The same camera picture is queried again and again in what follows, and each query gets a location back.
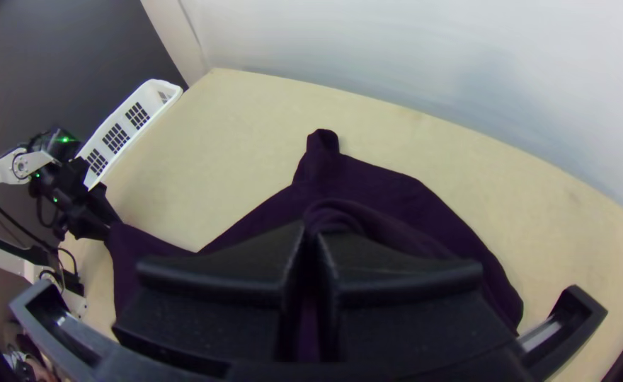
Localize black cable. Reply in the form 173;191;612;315
0;190;80;291

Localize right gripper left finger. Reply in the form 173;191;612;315
111;219;307;378

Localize dark t-shirt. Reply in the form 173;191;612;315
104;128;525;364

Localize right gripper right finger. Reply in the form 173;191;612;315
315;231;520;378

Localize white laundry basket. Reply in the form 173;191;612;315
75;78;184;191

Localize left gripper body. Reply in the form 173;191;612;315
28;157;122;243

